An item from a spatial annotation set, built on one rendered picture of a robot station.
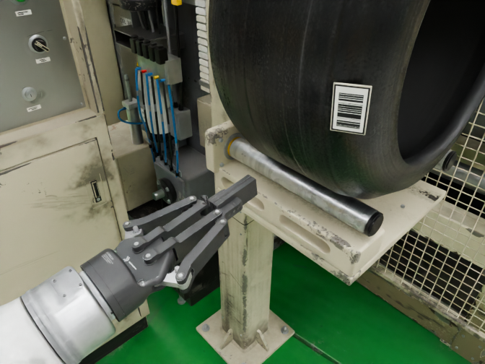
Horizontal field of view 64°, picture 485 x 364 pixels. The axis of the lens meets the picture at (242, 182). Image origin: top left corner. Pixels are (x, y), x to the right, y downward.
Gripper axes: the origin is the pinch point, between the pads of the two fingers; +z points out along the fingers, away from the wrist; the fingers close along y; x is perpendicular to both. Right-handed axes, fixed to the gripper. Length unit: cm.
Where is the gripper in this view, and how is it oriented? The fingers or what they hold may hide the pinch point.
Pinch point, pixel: (234, 197)
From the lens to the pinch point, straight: 51.7
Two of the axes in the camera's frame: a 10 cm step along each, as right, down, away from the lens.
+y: -6.8, -4.3, 6.0
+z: 7.3, -5.1, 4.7
